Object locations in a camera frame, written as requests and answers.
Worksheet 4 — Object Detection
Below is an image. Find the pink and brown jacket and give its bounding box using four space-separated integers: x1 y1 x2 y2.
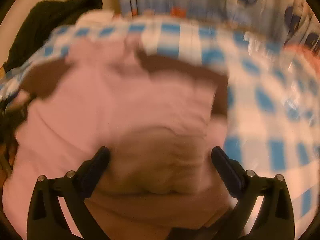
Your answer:
2 37 229 239

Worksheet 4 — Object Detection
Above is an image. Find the blue white checkered quilt bag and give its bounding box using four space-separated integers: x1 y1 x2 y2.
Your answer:
1 18 319 223

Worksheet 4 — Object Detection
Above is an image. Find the black garment pile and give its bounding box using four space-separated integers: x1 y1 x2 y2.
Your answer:
3 0 103 72

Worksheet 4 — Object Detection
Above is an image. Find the whale pattern curtain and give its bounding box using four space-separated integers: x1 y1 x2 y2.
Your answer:
119 0 319 55

